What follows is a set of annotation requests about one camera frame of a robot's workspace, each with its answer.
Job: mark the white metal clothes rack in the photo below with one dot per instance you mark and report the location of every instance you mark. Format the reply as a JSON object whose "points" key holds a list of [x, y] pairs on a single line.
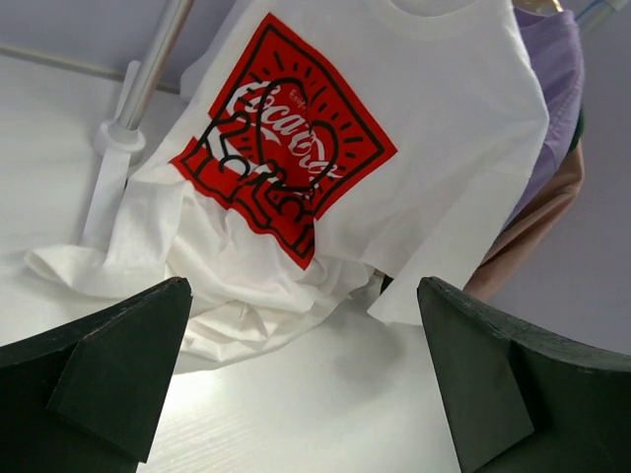
{"points": [[119, 141]]}

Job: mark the brown t shirt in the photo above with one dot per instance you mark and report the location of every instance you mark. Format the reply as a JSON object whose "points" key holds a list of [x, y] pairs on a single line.
{"points": [[518, 241]]}

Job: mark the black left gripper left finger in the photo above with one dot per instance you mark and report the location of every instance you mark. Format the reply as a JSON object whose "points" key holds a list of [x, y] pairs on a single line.
{"points": [[87, 396]]}

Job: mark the white t shirt red print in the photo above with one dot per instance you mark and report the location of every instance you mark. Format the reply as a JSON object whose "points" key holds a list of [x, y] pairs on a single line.
{"points": [[323, 142]]}

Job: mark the blue wire hanger far right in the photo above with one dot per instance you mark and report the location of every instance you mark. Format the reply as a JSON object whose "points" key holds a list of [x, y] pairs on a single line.
{"points": [[594, 10]]}

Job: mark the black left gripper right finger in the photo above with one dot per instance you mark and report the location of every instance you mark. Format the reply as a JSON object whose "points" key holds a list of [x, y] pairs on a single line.
{"points": [[520, 398]]}

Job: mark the dark green t shirt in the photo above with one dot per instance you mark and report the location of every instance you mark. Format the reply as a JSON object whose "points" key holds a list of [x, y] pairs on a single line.
{"points": [[578, 133]]}

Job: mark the wooden hanger with purple shirt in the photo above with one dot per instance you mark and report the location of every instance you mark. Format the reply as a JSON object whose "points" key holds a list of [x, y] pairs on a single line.
{"points": [[542, 7]]}

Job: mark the purple t shirt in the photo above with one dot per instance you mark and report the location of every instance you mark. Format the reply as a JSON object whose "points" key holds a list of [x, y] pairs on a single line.
{"points": [[556, 56]]}

